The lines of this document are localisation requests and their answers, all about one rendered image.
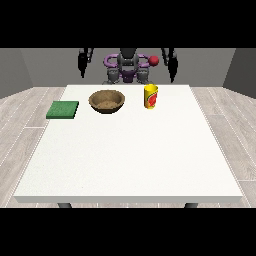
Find brown wooden bowl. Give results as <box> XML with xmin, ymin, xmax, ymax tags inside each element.
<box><xmin>88</xmin><ymin>89</ymin><xmax>127</xmax><ymax>115</ymax></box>

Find green square pad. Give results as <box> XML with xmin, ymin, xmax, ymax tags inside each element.
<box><xmin>45</xmin><ymin>100</ymin><xmax>80</xmax><ymax>120</ymax></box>

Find small red ball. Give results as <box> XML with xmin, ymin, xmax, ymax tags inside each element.
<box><xmin>148</xmin><ymin>55</ymin><xmax>160</xmax><ymax>66</ymax></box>

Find yellow cup with melon print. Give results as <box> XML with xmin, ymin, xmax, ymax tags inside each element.
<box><xmin>143</xmin><ymin>83</ymin><xmax>159</xmax><ymax>110</ymax></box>

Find grey robot trunk purple rings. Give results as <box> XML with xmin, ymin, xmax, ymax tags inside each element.
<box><xmin>102</xmin><ymin>48</ymin><xmax>151</xmax><ymax>85</ymax></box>

